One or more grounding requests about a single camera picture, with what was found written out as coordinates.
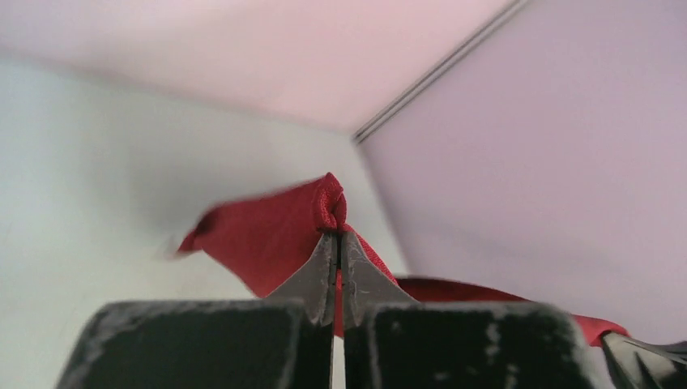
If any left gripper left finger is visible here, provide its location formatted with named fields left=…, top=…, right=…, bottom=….
left=57, top=234, right=339, bottom=388

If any aluminium frame post right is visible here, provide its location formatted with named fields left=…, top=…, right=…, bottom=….
left=352, top=0, right=530, bottom=144

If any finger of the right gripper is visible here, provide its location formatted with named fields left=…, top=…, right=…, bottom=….
left=601, top=332, right=686, bottom=389

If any red cloth napkin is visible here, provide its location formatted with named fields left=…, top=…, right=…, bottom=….
left=177, top=173, right=629, bottom=347

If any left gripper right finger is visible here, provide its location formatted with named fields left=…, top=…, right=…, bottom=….
left=340, top=233, right=599, bottom=389

